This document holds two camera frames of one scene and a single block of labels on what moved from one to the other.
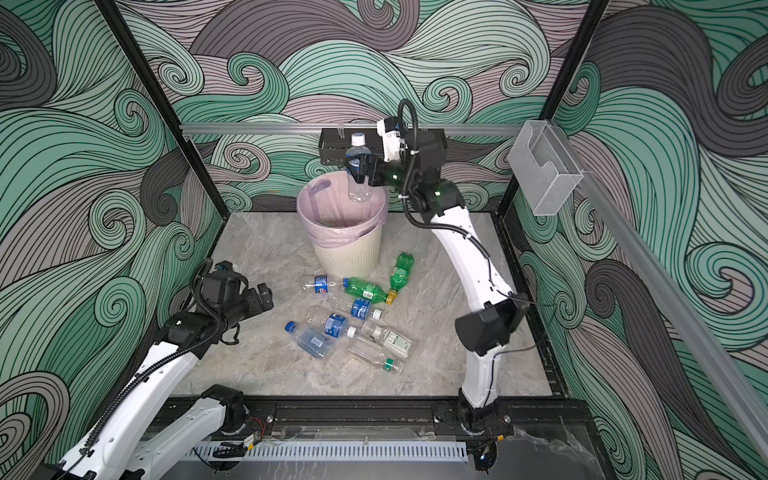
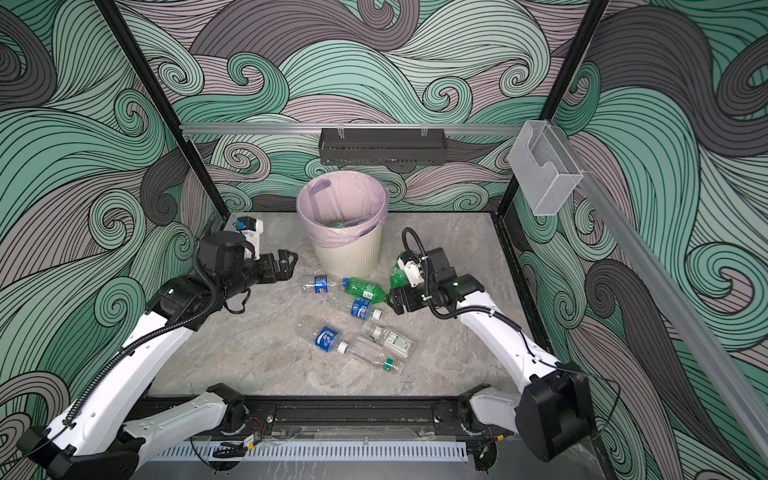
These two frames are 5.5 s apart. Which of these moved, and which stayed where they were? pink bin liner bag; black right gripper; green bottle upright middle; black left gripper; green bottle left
Moved: black right gripper; black left gripper
Stayed: pink bin liner bag; green bottle upright middle; green bottle left
